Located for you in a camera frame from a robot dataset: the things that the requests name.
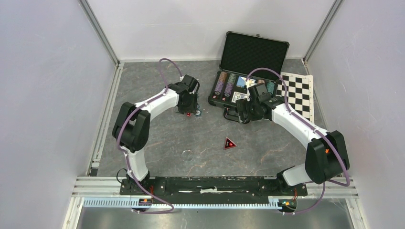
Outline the purple chip stack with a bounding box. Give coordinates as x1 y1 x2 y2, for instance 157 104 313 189
224 83 234 97
213 81 224 95

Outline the green blue chip stack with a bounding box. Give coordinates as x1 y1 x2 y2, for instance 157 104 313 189
266 82 275 95

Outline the red triangular card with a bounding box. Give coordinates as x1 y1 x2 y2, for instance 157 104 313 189
224 137 237 150

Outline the brown chip stack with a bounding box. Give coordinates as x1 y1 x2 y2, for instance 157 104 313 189
218 72 228 84

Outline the black poker set case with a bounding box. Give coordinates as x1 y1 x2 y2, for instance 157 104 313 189
208 31 289 122

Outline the clear round lid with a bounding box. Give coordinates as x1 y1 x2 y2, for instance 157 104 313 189
181 150 193 162

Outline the blue card deck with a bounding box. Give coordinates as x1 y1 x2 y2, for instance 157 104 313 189
231 92 248 103
236 76 250 88

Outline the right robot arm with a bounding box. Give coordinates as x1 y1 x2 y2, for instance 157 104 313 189
236 83 350 195

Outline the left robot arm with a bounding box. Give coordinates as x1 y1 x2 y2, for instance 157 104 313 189
112 75 200 195

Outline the teal loose chip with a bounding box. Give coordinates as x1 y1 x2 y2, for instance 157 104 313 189
194 110 202 116

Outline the blue card deck in case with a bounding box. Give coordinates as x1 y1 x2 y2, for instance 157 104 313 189
231 92 248 103

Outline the black white checkered board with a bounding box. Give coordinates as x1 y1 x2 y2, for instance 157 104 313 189
281 72 314 123

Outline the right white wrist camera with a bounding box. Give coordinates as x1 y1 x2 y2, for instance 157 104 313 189
245 78 256 88

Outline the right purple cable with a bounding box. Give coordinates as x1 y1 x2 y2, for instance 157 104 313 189
245 67 351 216

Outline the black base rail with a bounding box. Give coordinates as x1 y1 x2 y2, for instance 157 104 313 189
119 177 308 205

